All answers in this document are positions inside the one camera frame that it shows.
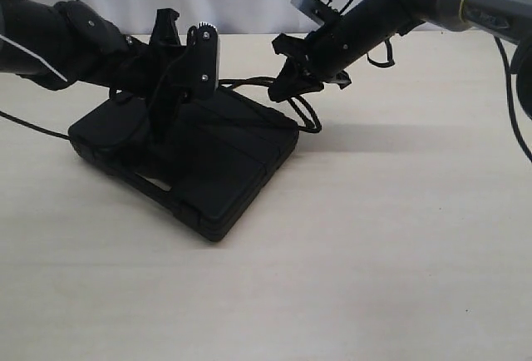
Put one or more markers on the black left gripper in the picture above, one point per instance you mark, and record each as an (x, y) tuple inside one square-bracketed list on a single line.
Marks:
[(141, 72)]

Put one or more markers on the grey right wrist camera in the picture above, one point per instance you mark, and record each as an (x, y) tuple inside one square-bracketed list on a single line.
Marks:
[(316, 10)]

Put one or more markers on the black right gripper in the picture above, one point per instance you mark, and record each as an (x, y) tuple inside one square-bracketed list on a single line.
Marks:
[(320, 57)]

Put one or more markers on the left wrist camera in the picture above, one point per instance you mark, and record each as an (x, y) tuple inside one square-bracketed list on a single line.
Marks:
[(202, 60)]

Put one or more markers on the black plastic tool case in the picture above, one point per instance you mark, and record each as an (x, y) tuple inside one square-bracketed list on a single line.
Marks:
[(216, 158)]

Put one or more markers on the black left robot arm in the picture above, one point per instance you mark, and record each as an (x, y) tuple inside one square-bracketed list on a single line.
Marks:
[(56, 46)]

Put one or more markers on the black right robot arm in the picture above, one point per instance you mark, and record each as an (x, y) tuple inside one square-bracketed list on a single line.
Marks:
[(375, 22)]

